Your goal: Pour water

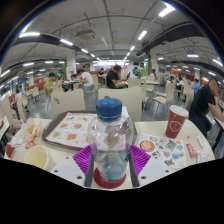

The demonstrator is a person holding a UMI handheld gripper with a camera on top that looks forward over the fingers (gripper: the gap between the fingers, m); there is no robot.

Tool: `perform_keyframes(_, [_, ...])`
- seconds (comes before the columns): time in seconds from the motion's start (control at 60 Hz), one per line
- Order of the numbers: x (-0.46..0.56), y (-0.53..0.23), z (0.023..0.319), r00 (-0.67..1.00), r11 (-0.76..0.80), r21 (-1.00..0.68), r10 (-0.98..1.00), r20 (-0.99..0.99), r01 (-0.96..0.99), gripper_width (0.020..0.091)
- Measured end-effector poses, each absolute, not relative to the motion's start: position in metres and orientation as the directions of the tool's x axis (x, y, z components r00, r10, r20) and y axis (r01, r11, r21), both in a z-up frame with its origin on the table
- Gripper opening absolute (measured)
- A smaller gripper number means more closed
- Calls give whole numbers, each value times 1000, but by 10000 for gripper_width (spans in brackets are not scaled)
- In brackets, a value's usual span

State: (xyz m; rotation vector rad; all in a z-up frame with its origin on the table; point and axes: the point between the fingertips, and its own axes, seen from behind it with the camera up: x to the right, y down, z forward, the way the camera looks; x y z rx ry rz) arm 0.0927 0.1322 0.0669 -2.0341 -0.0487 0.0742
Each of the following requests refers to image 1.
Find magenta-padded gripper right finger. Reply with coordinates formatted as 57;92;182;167
127;144;174;188

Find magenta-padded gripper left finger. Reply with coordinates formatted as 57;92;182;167
50;144;95;188

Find clear plastic bottle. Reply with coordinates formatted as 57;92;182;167
87;97;136;184

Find colourful sticker leaflet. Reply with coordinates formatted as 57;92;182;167
137;133;187;169

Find printed paper tray liner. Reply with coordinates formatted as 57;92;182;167
44;112;98;149

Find crumpled white napkin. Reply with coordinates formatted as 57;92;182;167
120;105;131;119

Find red paper cup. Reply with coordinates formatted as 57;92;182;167
165;104;190;140

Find red sauce packet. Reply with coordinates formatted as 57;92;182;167
185;143;198;159
24;139;36;149

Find cream chair with oval hole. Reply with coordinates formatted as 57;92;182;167
97;86;144;123
50;88;88;118

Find crumpled paper food wrapper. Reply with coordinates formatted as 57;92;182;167
14;117;44;145

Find clear plastic packet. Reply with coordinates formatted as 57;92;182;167
195;150;209;164

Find red cardboard box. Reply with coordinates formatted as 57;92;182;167
5;143;16;158

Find person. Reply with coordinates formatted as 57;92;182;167
188;76;224;138
43;72;57;99
105;64;128;89
14;87;29;113
77;68;96;93

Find ceiling air conditioner unit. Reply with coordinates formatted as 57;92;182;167
75;29;97;42

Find ceiling lights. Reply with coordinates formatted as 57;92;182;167
0;4;224;89

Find cream mug, orange handle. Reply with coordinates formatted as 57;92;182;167
23;145;56;172

